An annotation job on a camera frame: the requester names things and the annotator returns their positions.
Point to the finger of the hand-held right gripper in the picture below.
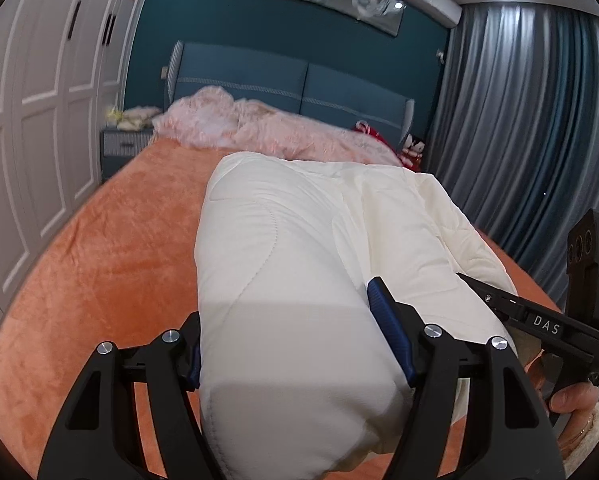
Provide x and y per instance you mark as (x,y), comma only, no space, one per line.
(489,297)

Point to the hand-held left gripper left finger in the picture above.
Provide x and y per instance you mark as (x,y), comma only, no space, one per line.
(194,365)

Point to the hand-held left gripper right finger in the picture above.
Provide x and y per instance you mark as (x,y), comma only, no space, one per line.
(387,320)

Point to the person's right forearm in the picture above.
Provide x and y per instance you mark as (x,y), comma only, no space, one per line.
(597,445)

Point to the person's right hand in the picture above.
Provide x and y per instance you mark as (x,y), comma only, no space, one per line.
(574,405)

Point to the orange plush bed blanket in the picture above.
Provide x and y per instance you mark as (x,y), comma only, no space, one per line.
(104,260)

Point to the grey blue curtain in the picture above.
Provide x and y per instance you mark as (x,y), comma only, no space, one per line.
(504,135)

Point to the grey nightstand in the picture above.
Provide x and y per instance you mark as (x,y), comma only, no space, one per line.
(122,149)

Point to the pink fluffy blanket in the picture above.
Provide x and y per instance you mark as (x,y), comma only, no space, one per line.
(259,125)

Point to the pile of cloths on nightstand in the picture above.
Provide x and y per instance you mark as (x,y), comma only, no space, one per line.
(134,117)

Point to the white panelled wardrobe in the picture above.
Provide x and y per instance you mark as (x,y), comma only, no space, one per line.
(39,135)

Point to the blue padded headboard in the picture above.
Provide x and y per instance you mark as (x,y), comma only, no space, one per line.
(239,70)

